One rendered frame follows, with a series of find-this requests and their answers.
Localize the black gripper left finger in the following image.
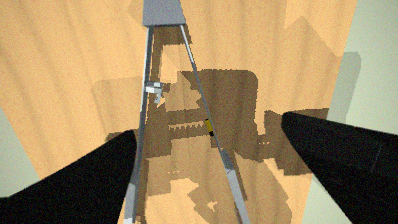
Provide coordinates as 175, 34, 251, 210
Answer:
0, 130, 137, 224

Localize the light wooden board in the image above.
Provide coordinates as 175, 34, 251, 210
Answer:
0, 0, 358, 224

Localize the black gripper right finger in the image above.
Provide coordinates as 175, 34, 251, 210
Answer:
281, 112, 398, 224

